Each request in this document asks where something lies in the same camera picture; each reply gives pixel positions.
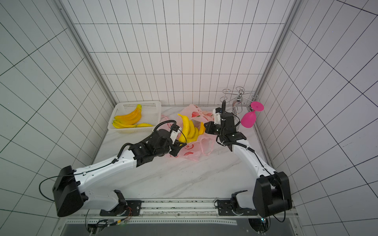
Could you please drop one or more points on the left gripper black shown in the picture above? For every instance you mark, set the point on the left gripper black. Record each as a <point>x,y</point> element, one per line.
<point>176,148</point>

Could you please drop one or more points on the chrome wire glass rack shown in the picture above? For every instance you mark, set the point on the chrome wire glass rack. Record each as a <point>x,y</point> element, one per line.
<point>240,99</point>

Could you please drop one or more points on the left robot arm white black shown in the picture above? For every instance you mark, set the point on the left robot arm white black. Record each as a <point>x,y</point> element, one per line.
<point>83,188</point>

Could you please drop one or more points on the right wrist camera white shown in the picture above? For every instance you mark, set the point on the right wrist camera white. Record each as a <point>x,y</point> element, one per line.
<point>217,115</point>

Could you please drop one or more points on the pink plastic bag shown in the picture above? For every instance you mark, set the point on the pink plastic bag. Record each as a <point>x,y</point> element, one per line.
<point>205,145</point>

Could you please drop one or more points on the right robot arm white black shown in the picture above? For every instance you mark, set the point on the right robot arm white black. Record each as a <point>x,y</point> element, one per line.
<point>271,194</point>

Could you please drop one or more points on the magenta plastic wine glass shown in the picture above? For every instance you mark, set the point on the magenta plastic wine glass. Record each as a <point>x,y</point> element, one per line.
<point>250,117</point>

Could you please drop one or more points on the yellow banana bunch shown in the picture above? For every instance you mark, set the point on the yellow banana bunch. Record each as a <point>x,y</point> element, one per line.
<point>130,120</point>
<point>190,133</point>

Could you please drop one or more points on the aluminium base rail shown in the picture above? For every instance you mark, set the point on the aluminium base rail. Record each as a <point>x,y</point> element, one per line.
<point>212,211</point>

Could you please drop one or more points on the yellow banana bunch in basket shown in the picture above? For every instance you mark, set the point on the yellow banana bunch in basket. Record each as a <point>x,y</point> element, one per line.
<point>130,120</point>

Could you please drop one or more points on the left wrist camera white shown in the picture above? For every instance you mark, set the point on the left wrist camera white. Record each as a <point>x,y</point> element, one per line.
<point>174,131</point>

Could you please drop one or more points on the white plastic basket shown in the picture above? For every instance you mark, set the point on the white plastic basket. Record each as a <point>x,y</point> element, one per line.
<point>151,111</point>

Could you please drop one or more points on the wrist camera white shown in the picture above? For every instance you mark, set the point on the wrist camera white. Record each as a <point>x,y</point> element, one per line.
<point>217,115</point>
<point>174,131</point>

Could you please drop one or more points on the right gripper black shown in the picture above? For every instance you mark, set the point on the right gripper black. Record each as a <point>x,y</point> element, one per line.
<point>224,115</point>

